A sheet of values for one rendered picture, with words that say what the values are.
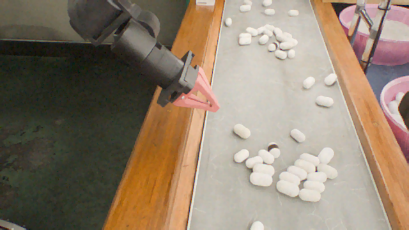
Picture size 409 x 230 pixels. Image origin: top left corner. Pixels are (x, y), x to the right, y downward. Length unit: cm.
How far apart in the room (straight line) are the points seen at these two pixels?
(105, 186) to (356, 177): 118
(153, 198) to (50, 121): 156
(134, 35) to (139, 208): 26
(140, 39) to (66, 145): 137
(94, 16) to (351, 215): 49
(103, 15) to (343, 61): 60
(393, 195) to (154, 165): 38
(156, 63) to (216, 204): 24
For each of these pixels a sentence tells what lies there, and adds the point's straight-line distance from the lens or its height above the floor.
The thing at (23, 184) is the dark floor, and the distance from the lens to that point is 176.
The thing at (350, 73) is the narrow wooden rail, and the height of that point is 76.
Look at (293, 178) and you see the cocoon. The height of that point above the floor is 76.
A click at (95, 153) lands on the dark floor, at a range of 178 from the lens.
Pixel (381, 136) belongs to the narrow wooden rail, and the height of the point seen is 76.
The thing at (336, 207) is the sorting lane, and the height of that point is 74.
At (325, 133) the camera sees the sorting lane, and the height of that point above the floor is 74.
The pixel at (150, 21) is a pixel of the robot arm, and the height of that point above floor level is 95.
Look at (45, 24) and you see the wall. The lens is 260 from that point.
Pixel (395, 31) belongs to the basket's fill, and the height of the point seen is 73.
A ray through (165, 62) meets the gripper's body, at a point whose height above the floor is 92.
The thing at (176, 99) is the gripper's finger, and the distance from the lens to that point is 58.
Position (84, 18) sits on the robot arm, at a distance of 55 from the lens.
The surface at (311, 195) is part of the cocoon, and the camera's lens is 58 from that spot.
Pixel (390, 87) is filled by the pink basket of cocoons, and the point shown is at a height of 76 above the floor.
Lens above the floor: 119
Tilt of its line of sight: 39 degrees down
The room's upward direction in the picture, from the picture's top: straight up
